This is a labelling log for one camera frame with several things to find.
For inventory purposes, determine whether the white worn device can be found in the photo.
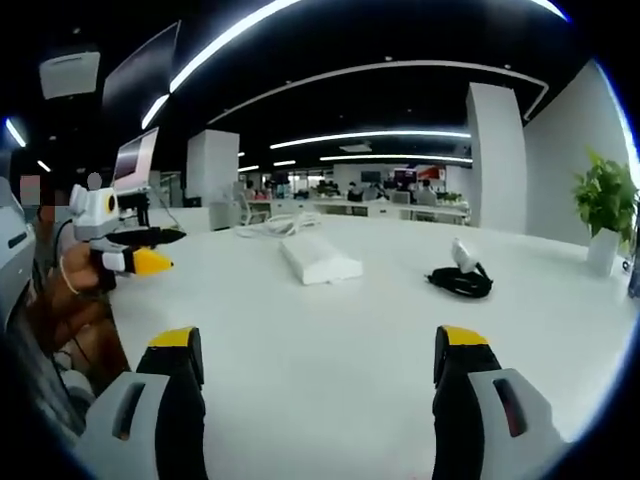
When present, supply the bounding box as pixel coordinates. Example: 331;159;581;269
0;177;37;321

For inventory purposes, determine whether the black charger cable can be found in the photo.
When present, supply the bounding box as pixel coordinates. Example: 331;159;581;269
423;265;495;300

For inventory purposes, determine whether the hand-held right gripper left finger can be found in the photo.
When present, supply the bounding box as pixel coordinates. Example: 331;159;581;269
74;325;209;480

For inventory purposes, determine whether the green potted plant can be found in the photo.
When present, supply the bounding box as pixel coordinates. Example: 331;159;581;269
571;148;640;278

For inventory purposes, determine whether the white power strip cable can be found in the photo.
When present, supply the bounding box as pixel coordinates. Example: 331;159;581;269
235;211;322;240

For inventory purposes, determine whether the black monitor stand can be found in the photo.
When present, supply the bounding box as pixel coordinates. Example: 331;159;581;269
116;190;152;227

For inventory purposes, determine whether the white desk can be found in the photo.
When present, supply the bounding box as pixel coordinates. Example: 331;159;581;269
64;205;640;480

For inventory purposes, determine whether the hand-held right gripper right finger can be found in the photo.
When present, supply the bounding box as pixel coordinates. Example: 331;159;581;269
432;324;576;480

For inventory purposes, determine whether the white charger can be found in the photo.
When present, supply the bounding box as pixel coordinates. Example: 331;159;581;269
451;238;482;274

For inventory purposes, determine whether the computer monitor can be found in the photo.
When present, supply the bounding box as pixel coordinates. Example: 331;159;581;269
111;126;161;195

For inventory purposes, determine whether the red wall screen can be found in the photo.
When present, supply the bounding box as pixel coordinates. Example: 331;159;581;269
393;166;449;182

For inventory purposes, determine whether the white office chair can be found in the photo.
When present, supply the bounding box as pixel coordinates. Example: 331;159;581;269
237;191;272;227

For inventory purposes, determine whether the white ceiling air unit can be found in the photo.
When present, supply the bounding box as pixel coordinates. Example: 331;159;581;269
38;48;102;101

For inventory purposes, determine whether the person's grey clothing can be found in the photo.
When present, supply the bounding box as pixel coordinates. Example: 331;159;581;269
7;319;96;441

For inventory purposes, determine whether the person's left hand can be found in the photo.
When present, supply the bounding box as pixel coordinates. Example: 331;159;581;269
59;247;118;301

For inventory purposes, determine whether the row of white office desks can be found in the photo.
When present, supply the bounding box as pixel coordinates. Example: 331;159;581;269
247;195;472;224

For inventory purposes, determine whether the large dark hanging screen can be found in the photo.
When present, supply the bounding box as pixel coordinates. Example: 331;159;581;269
101;19;182;147

